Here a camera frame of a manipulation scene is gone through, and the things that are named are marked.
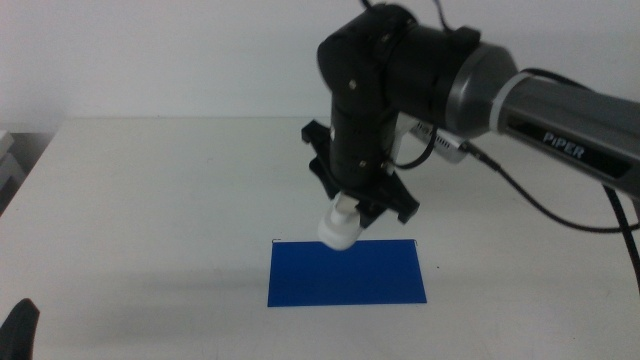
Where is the white strapped sandal shoe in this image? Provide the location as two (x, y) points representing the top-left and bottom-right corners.
(317, 191), (366, 252)

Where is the blue rectangular mat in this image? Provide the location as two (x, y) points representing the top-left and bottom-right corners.
(267, 238), (428, 308)

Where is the short black looped cable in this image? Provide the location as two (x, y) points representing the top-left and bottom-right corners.
(392, 125), (440, 171)

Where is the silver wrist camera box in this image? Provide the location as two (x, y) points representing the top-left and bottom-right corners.
(407, 117), (472, 165)

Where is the thin black camera cable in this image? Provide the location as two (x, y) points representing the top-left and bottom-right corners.
(463, 141), (640, 235)

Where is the thick black braided cable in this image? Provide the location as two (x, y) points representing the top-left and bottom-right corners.
(601, 184), (640, 297)

